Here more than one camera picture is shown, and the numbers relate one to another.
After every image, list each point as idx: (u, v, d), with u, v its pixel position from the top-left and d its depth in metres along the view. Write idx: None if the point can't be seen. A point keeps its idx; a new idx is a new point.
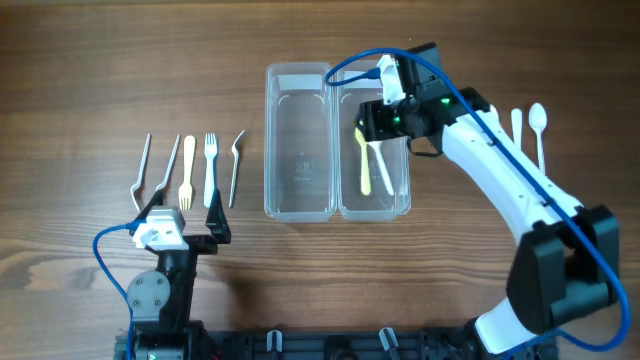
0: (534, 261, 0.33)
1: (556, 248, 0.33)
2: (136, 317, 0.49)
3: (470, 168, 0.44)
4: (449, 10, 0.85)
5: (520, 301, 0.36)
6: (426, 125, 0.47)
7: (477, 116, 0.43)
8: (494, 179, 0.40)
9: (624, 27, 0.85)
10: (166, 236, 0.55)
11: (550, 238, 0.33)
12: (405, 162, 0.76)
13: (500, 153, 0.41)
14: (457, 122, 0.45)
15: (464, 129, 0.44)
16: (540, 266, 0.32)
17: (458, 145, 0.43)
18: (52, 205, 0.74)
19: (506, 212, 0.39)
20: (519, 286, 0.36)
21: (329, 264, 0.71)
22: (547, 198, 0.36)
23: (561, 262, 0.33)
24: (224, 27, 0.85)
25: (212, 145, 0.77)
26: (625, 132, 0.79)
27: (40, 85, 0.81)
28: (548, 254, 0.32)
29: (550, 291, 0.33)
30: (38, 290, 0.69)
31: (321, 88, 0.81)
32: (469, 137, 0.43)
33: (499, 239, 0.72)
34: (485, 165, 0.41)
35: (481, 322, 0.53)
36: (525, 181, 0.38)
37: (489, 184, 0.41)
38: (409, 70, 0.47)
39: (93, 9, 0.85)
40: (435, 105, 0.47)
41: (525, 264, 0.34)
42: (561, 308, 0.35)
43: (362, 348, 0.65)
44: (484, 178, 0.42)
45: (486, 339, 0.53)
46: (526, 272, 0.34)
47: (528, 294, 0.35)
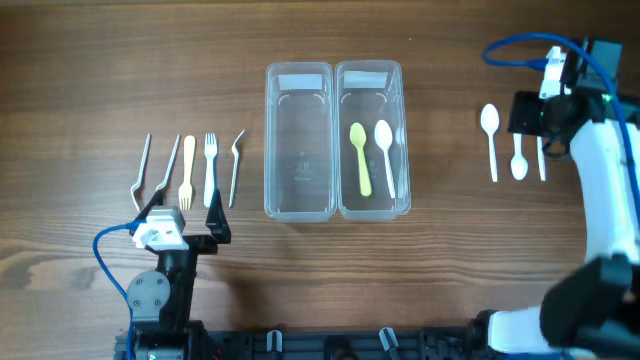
0: (594, 282, 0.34)
1: (621, 283, 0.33)
2: (136, 318, 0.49)
3: (585, 168, 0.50)
4: (450, 9, 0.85)
5: (557, 307, 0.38)
6: (574, 109, 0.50)
7: (626, 130, 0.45)
8: (600, 190, 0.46)
9: (625, 27, 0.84)
10: (166, 236, 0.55)
11: (621, 273, 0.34)
12: (405, 162, 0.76)
13: (630, 185, 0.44)
14: (604, 124, 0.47)
15: (610, 135, 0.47)
16: (597, 288, 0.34)
17: (597, 149, 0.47)
18: (52, 205, 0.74)
19: (600, 223, 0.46)
20: (564, 293, 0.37)
21: (329, 263, 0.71)
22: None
23: (616, 296, 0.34)
24: (224, 26, 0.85)
25: (212, 145, 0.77)
26: None
27: (40, 85, 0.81)
28: (609, 279, 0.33)
29: (589, 311, 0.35)
30: (38, 290, 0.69)
31: (321, 88, 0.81)
32: (608, 143, 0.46)
33: (499, 239, 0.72)
34: (600, 178, 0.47)
35: (495, 317, 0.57)
36: (620, 202, 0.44)
37: (599, 197, 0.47)
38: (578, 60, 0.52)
39: (93, 9, 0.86)
40: (596, 96, 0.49)
41: (583, 278, 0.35)
42: (594, 333, 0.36)
43: (362, 348, 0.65)
44: (595, 188, 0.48)
45: (492, 333, 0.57)
46: (581, 288, 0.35)
47: (568, 303, 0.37)
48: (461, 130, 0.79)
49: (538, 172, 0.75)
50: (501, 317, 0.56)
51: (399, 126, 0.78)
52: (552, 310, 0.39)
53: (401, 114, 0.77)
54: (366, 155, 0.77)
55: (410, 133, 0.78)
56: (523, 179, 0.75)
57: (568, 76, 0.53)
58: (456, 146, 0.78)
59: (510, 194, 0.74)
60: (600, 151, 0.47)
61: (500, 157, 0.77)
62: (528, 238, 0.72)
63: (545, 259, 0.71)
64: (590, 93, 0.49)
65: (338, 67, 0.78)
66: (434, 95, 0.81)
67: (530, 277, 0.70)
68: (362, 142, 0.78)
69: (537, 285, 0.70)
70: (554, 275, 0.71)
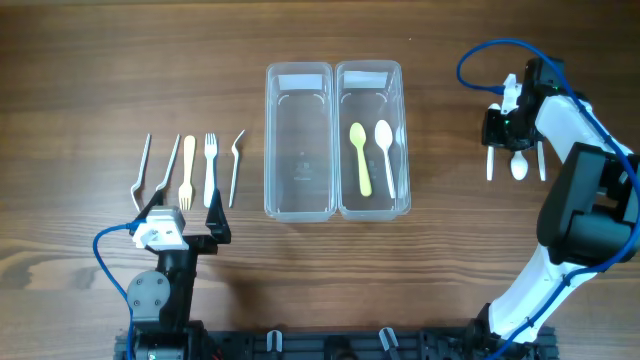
0: (575, 162, 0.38)
1: (597, 159, 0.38)
2: (136, 318, 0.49)
3: (552, 131, 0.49)
4: (450, 9, 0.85)
5: (547, 215, 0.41)
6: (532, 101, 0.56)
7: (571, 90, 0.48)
8: (566, 128, 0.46)
9: (624, 28, 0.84)
10: (166, 236, 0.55)
11: (599, 151, 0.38)
12: (405, 161, 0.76)
13: (587, 118, 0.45)
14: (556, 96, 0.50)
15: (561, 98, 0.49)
16: (579, 163, 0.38)
17: (556, 108, 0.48)
18: (51, 205, 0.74)
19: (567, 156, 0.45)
20: (554, 190, 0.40)
21: (329, 263, 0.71)
22: (607, 137, 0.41)
23: (598, 173, 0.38)
24: (225, 26, 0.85)
25: (212, 145, 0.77)
26: (626, 133, 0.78)
27: (40, 84, 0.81)
28: (588, 157, 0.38)
29: (578, 193, 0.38)
30: (38, 290, 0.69)
31: (321, 88, 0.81)
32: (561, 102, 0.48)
33: (499, 239, 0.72)
34: (564, 119, 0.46)
35: (496, 304, 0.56)
36: (584, 127, 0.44)
37: (563, 136, 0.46)
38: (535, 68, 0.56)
39: (93, 9, 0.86)
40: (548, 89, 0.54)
41: (565, 171, 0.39)
42: (584, 225, 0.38)
43: (362, 348, 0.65)
44: (559, 133, 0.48)
45: (492, 317, 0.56)
46: (566, 174, 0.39)
47: (558, 195, 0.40)
48: (461, 131, 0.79)
49: (538, 172, 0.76)
50: (501, 301, 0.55)
51: (399, 127, 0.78)
52: (546, 214, 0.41)
53: (401, 115, 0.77)
54: (366, 155, 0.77)
55: (410, 133, 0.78)
56: (523, 179, 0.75)
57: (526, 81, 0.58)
58: (456, 146, 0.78)
59: (510, 194, 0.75)
60: (559, 109, 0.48)
61: (500, 157, 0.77)
62: (528, 239, 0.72)
63: None
64: (546, 87, 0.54)
65: (338, 67, 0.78)
66: (434, 95, 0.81)
67: None
68: (362, 142, 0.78)
69: None
70: None
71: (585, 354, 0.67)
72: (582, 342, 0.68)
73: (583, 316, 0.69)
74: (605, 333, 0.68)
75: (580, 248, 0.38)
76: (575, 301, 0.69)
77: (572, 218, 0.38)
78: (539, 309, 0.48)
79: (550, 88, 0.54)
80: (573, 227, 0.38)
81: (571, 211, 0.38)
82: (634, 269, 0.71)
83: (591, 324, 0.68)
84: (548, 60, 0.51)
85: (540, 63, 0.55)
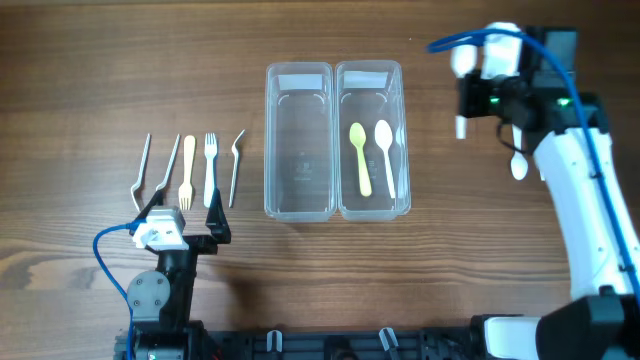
0: (588, 325, 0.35)
1: (612, 320, 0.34)
2: (136, 318, 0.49)
3: (553, 178, 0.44)
4: (450, 9, 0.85)
5: (558, 336, 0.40)
6: (532, 115, 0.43)
7: (589, 140, 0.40)
8: (570, 202, 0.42)
9: (624, 28, 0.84)
10: (166, 236, 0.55)
11: (615, 308, 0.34)
12: (405, 161, 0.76)
13: (602, 202, 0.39)
14: (565, 132, 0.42)
15: (572, 148, 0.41)
16: (590, 328, 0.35)
17: (560, 163, 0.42)
18: (52, 205, 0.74)
19: (576, 251, 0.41)
20: (567, 319, 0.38)
21: (329, 263, 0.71)
22: (628, 266, 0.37)
23: (614, 331, 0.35)
24: (225, 26, 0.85)
25: (212, 145, 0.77)
26: (627, 133, 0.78)
27: (40, 84, 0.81)
28: (603, 320, 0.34)
29: (587, 346, 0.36)
30: (38, 290, 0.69)
31: (321, 88, 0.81)
32: (572, 158, 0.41)
33: (499, 239, 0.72)
34: (572, 196, 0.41)
35: (491, 323, 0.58)
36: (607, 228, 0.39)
37: (571, 212, 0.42)
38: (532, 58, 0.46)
39: (93, 9, 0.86)
40: (548, 100, 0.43)
41: (576, 320, 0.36)
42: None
43: (362, 348, 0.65)
44: (564, 199, 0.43)
45: (489, 339, 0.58)
46: (575, 321, 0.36)
47: (570, 335, 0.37)
48: (461, 130, 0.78)
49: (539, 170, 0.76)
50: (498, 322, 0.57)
51: (399, 127, 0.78)
52: (558, 333, 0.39)
53: (401, 114, 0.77)
54: (366, 155, 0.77)
55: (410, 133, 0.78)
56: (522, 179, 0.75)
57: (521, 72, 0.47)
58: (456, 146, 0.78)
59: (510, 194, 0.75)
60: (563, 166, 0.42)
61: (500, 157, 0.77)
62: (528, 239, 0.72)
63: (545, 259, 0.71)
64: (538, 97, 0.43)
65: (338, 67, 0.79)
66: (434, 95, 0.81)
67: (530, 277, 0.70)
68: (362, 142, 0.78)
69: (537, 286, 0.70)
70: (554, 275, 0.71)
71: None
72: None
73: None
74: None
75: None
76: None
77: None
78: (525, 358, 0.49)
79: (547, 100, 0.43)
80: None
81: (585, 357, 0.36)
82: None
83: None
84: (564, 76, 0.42)
85: (538, 57, 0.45)
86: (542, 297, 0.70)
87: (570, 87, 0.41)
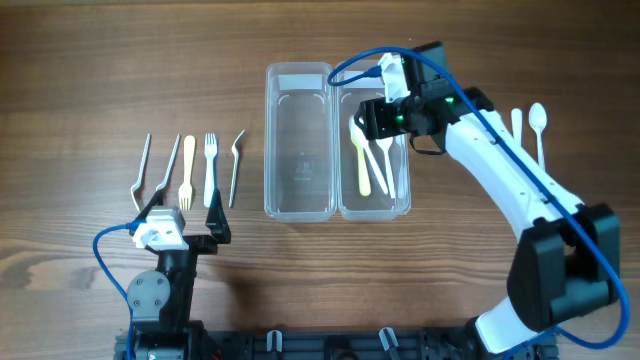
0: (534, 257, 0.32)
1: (556, 244, 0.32)
2: (136, 318, 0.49)
3: (464, 159, 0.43)
4: (449, 9, 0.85)
5: (519, 299, 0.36)
6: (430, 125, 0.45)
7: (481, 115, 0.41)
8: (485, 172, 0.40)
9: (624, 28, 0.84)
10: (166, 236, 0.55)
11: (552, 234, 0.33)
12: (405, 161, 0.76)
13: (508, 157, 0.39)
14: (461, 121, 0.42)
15: (468, 128, 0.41)
16: (539, 264, 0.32)
17: (464, 144, 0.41)
18: (51, 205, 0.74)
19: (509, 214, 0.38)
20: (518, 269, 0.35)
21: (329, 264, 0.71)
22: (549, 196, 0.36)
23: (560, 261, 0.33)
24: (224, 26, 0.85)
25: (212, 145, 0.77)
26: (626, 133, 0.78)
27: (40, 84, 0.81)
28: (548, 249, 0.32)
29: (548, 285, 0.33)
30: (38, 290, 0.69)
31: (321, 88, 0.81)
32: (471, 136, 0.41)
33: (499, 239, 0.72)
34: (484, 165, 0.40)
35: (482, 321, 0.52)
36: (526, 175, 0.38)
37: (490, 180, 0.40)
38: (415, 69, 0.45)
39: (92, 9, 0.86)
40: (440, 103, 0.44)
41: (525, 263, 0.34)
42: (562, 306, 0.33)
43: (362, 348, 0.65)
44: (480, 173, 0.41)
45: (485, 338, 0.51)
46: (525, 266, 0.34)
47: (527, 285, 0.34)
48: None
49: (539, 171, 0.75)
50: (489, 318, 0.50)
51: None
52: (517, 291, 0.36)
53: None
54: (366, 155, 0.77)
55: None
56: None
57: (410, 87, 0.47)
58: None
59: None
60: (466, 145, 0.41)
61: None
62: None
63: None
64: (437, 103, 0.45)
65: None
66: None
67: None
68: None
69: None
70: None
71: (585, 354, 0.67)
72: None
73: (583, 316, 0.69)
74: (606, 333, 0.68)
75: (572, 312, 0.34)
76: None
77: (551, 311, 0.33)
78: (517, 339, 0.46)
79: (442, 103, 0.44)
80: (556, 315, 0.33)
81: (549, 303, 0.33)
82: (634, 269, 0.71)
83: (591, 324, 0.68)
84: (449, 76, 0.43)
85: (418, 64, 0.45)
86: None
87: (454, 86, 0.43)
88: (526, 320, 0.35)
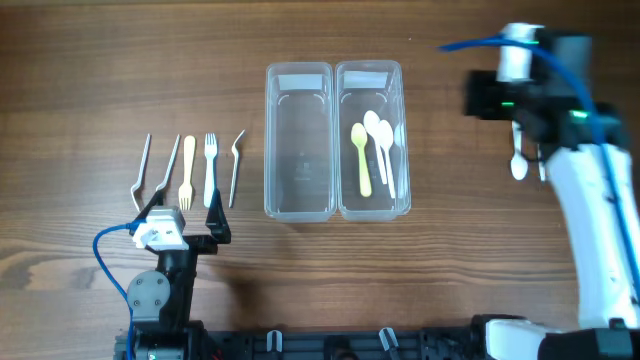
0: None
1: (624, 353, 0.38)
2: (136, 317, 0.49)
3: (562, 183, 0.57)
4: (450, 9, 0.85)
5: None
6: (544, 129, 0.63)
7: (605, 159, 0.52)
8: (585, 220, 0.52)
9: (624, 28, 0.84)
10: (166, 236, 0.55)
11: (627, 345, 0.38)
12: (405, 160, 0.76)
13: (617, 219, 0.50)
14: (582, 151, 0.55)
15: (591, 168, 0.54)
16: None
17: (578, 179, 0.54)
18: (51, 205, 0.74)
19: (589, 282, 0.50)
20: (558, 348, 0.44)
21: (329, 264, 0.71)
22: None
23: None
24: (224, 26, 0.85)
25: (212, 145, 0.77)
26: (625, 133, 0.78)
27: (40, 84, 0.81)
28: (616, 356, 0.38)
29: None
30: (38, 290, 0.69)
31: (321, 88, 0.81)
32: (590, 180, 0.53)
33: (499, 239, 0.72)
34: (584, 216, 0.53)
35: (492, 326, 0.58)
36: (613, 248, 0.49)
37: (585, 233, 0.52)
38: (549, 70, 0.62)
39: (92, 9, 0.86)
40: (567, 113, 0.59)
41: (589, 350, 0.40)
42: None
43: (362, 348, 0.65)
44: (580, 220, 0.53)
45: (490, 342, 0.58)
46: (587, 352, 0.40)
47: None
48: (461, 130, 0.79)
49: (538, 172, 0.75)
50: (499, 326, 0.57)
51: (399, 126, 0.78)
52: (545, 353, 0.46)
53: (401, 114, 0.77)
54: (366, 155, 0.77)
55: (410, 133, 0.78)
56: (523, 179, 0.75)
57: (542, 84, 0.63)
58: (456, 146, 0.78)
59: (510, 194, 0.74)
60: (580, 182, 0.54)
61: (500, 157, 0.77)
62: (528, 239, 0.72)
63: (545, 259, 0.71)
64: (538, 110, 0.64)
65: (338, 67, 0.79)
66: (433, 95, 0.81)
67: (530, 277, 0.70)
68: (362, 143, 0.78)
69: (537, 286, 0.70)
70: (554, 275, 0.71)
71: None
72: None
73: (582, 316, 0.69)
74: None
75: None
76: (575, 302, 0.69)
77: None
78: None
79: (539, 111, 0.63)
80: None
81: None
82: None
83: None
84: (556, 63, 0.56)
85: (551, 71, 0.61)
86: (542, 297, 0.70)
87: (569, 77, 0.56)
88: None
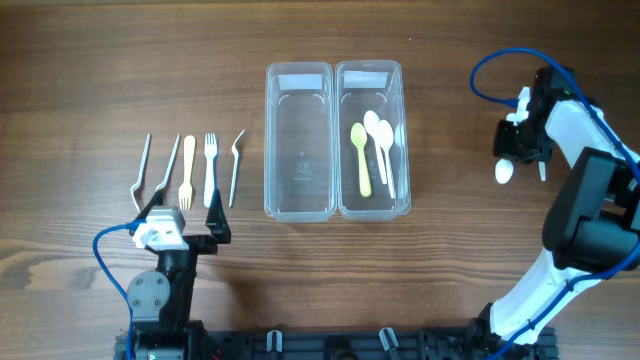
0: (585, 165, 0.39)
1: (607, 163, 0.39)
2: (136, 318, 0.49)
3: (561, 136, 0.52)
4: (450, 9, 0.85)
5: (554, 216, 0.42)
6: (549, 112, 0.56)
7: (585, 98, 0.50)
8: (575, 134, 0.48)
9: (625, 27, 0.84)
10: (166, 236, 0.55)
11: (609, 157, 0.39)
12: (405, 159, 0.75)
13: (598, 124, 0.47)
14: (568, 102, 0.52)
15: (572, 103, 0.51)
16: (588, 168, 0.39)
17: (567, 113, 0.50)
18: (51, 205, 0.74)
19: None
20: (554, 210, 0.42)
21: (328, 263, 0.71)
22: (617, 143, 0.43)
23: (605, 180, 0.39)
24: (224, 26, 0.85)
25: (212, 145, 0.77)
26: (627, 133, 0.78)
27: (40, 84, 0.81)
28: (598, 160, 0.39)
29: (584, 201, 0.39)
30: (38, 289, 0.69)
31: (321, 88, 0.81)
32: (574, 107, 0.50)
33: (499, 239, 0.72)
34: (573, 126, 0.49)
35: (496, 304, 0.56)
36: (594, 132, 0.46)
37: (575, 144, 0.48)
38: (545, 75, 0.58)
39: (92, 9, 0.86)
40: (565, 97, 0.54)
41: (576, 171, 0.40)
42: (592, 231, 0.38)
43: (362, 348, 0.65)
44: (570, 140, 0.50)
45: (493, 320, 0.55)
46: (574, 175, 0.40)
47: (566, 198, 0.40)
48: (461, 130, 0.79)
49: (538, 172, 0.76)
50: (500, 304, 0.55)
51: (399, 125, 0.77)
52: (547, 230, 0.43)
53: (401, 114, 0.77)
54: (366, 155, 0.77)
55: (410, 133, 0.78)
56: (514, 179, 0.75)
57: (539, 88, 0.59)
58: (456, 146, 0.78)
59: (510, 195, 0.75)
60: (569, 113, 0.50)
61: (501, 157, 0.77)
62: (528, 239, 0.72)
63: None
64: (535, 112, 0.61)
65: (338, 67, 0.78)
66: (433, 95, 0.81)
67: None
68: (362, 142, 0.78)
69: None
70: None
71: (585, 354, 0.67)
72: (582, 342, 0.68)
73: (581, 315, 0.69)
74: (606, 333, 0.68)
75: (581, 260, 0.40)
76: (575, 301, 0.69)
77: (578, 225, 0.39)
78: (544, 314, 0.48)
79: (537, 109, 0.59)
80: (580, 233, 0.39)
81: (579, 217, 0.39)
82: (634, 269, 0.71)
83: (591, 324, 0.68)
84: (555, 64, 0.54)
85: (550, 70, 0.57)
86: None
87: (569, 77, 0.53)
88: (551, 237, 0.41)
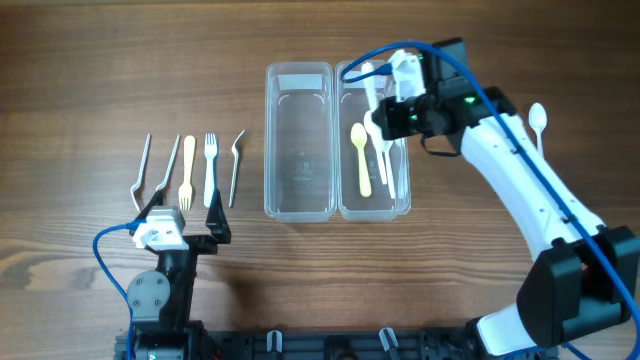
0: (551, 282, 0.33)
1: (573, 268, 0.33)
2: (136, 318, 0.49)
3: (479, 165, 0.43)
4: (450, 9, 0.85)
5: (529, 313, 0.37)
6: (447, 123, 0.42)
7: (502, 121, 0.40)
8: (507, 185, 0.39)
9: (624, 28, 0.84)
10: (166, 236, 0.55)
11: (571, 260, 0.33)
12: (405, 159, 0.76)
13: (535, 174, 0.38)
14: (479, 124, 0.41)
15: (487, 133, 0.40)
16: (557, 287, 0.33)
17: (485, 151, 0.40)
18: (51, 205, 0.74)
19: (526, 230, 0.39)
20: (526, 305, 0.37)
21: (328, 263, 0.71)
22: (569, 215, 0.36)
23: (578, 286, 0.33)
24: (224, 26, 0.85)
25: (212, 145, 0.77)
26: (625, 133, 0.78)
27: (39, 84, 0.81)
28: (565, 271, 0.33)
29: (563, 313, 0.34)
30: (37, 290, 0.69)
31: (321, 88, 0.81)
32: (492, 142, 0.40)
33: (499, 239, 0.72)
34: (502, 174, 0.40)
35: (484, 321, 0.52)
36: (535, 194, 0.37)
37: (512, 198, 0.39)
38: (432, 67, 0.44)
39: (92, 8, 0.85)
40: (458, 102, 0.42)
41: (542, 281, 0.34)
42: (576, 326, 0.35)
43: (362, 348, 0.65)
44: (498, 182, 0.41)
45: (486, 339, 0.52)
46: (540, 284, 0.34)
47: (539, 307, 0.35)
48: None
49: None
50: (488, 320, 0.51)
51: None
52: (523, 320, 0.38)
53: None
54: (366, 155, 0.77)
55: None
56: None
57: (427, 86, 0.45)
58: None
59: None
60: (490, 154, 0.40)
61: None
62: None
63: None
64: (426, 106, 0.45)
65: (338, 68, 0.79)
66: None
67: None
68: (363, 143, 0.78)
69: None
70: None
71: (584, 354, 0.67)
72: (581, 342, 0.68)
73: None
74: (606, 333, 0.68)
75: None
76: None
77: (565, 330, 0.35)
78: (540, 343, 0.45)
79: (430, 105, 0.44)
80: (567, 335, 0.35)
81: (563, 325, 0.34)
82: None
83: None
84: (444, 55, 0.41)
85: (436, 59, 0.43)
86: None
87: (464, 73, 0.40)
88: (535, 335, 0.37)
